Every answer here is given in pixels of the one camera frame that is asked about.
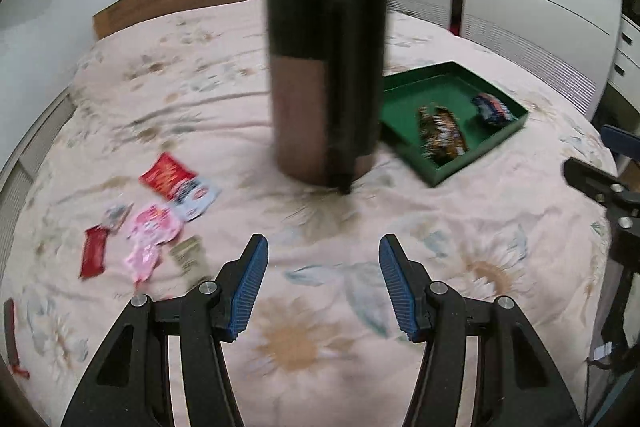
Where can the black and brown cylindrical bin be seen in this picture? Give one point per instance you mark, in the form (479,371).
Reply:
(300,107)

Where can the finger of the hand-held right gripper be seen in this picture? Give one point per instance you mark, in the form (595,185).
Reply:
(622,142)
(587,179)

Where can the floral pink blanket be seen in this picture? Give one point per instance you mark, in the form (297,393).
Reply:
(310,342)

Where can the olive snack packet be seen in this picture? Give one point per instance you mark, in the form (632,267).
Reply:
(190,257)

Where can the dark blue snack packet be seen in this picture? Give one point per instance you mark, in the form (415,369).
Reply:
(492,108)

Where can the small pink snack packet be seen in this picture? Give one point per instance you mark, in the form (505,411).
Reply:
(142,259)

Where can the red bar snack packet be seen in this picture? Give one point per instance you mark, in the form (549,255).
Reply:
(94,252)

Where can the brown glossy snack packet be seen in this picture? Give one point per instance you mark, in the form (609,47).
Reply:
(450,137)
(428,129)

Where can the green tray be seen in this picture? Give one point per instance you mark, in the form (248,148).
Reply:
(435,92)

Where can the large pink snack packet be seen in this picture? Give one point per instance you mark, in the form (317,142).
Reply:
(155,223)

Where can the small white candy packet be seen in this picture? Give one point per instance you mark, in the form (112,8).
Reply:
(117,216)

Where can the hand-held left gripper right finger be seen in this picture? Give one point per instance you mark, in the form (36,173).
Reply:
(397,287)

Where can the white drawer cabinet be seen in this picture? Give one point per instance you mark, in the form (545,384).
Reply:
(627,52)

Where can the red and white snack packet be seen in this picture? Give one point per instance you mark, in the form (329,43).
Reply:
(167,174)

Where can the long dark red snack packet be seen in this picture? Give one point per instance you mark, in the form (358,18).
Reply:
(12,337)

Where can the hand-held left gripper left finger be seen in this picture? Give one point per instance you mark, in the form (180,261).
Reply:
(247,292)

